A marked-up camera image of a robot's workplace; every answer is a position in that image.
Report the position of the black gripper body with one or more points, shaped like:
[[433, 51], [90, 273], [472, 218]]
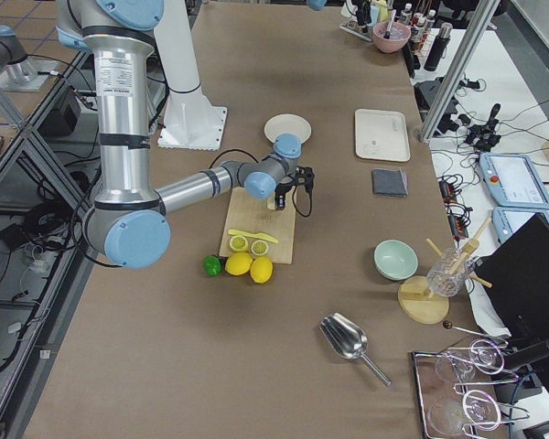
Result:
[[284, 187], [361, 14]]

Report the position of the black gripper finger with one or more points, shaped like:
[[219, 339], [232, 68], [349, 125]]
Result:
[[279, 201]]

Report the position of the white steamed bun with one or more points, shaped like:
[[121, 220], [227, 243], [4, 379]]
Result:
[[271, 203]]

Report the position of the cream round plate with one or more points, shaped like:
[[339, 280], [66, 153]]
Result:
[[287, 123]]

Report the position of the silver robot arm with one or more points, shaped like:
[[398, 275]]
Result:
[[127, 222], [317, 5]]

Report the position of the beige serving tray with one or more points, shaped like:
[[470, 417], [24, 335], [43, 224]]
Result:
[[381, 135]]

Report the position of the dark framed glass tray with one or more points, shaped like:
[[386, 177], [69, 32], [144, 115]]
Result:
[[455, 391]]

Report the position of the white cup rack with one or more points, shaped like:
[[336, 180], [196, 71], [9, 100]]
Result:
[[379, 12]]

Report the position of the metal muddler in bowl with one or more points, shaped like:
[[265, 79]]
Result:
[[388, 29]]

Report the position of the wooden cutting board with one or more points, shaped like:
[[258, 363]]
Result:
[[251, 214]]

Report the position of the pink bowl with ice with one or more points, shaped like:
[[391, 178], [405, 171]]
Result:
[[399, 36]]

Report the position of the yellow plastic knife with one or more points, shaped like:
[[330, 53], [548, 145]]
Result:
[[258, 235]]

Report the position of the left lemon half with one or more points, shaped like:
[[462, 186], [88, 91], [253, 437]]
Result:
[[238, 243]]

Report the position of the right whole yellow lemon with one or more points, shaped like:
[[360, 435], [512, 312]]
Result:
[[261, 270]]

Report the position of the whole yellow lemon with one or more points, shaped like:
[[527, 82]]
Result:
[[239, 263], [261, 270]]

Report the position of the left whole yellow lemon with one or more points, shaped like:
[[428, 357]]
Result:
[[239, 263]]

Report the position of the black thermos bottle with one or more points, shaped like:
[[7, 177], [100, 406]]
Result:
[[438, 47]]

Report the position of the folded grey cloth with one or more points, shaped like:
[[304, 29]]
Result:
[[389, 182]]

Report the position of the green lime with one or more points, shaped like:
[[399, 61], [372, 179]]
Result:
[[212, 265]]

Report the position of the mint green bowl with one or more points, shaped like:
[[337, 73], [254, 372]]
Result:
[[395, 260]]

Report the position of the left orange black usb hub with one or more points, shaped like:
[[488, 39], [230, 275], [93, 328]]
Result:
[[448, 192]]

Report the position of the orange black usb hub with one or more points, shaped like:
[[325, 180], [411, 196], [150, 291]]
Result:
[[448, 192], [458, 229]]

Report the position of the right orange black usb hub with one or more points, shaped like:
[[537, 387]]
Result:
[[458, 229]]

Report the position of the metal ice scoop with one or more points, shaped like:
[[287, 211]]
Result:
[[350, 342]]

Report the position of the wooden mug tree stand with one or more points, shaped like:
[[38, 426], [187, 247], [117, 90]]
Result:
[[419, 302]]

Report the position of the clear glass mug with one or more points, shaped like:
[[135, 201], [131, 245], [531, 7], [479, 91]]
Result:
[[444, 283]]

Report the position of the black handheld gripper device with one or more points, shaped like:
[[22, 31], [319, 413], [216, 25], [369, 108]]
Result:
[[483, 137]]

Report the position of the upper blue teach pendant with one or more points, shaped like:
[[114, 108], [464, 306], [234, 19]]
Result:
[[512, 181]]

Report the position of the blue teach pendant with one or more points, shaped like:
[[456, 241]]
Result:
[[512, 181], [506, 221]]

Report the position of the lower blue teach pendant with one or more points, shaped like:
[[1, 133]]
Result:
[[506, 221]]

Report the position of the black computer monitor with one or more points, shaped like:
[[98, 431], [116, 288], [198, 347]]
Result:
[[519, 273]]

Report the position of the upper wine glass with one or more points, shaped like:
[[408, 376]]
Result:
[[460, 365]]

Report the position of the wine glass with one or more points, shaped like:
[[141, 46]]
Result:
[[469, 415], [460, 365]]

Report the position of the lower wine glass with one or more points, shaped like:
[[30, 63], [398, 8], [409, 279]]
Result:
[[469, 415]]

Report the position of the aluminium frame post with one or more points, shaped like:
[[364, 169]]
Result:
[[476, 27]]

